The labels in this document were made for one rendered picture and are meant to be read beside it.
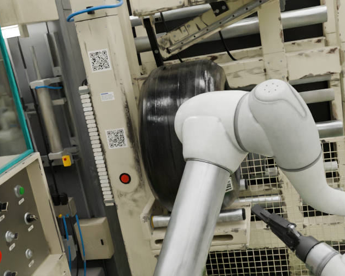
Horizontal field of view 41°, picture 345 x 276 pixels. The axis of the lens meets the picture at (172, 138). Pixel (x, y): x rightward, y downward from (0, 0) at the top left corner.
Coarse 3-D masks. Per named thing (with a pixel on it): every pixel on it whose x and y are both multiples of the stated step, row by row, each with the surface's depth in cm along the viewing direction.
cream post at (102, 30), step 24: (72, 0) 161; (96, 0) 160; (96, 24) 162; (96, 48) 164; (120, 48) 170; (96, 72) 167; (120, 72) 166; (96, 96) 170; (120, 96) 168; (120, 120) 171; (120, 168) 176; (120, 192) 179; (144, 192) 178; (120, 216) 182; (144, 240) 183; (144, 264) 186
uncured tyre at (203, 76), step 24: (168, 72) 162; (192, 72) 158; (216, 72) 160; (144, 96) 157; (168, 96) 153; (192, 96) 151; (144, 120) 153; (168, 120) 150; (144, 144) 154; (168, 144) 150; (144, 168) 157; (168, 168) 152; (168, 192) 156
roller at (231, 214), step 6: (222, 210) 167; (228, 210) 166; (234, 210) 166; (240, 210) 165; (156, 216) 172; (162, 216) 172; (168, 216) 171; (222, 216) 166; (228, 216) 165; (234, 216) 165; (240, 216) 165; (156, 222) 171; (162, 222) 171; (168, 222) 170
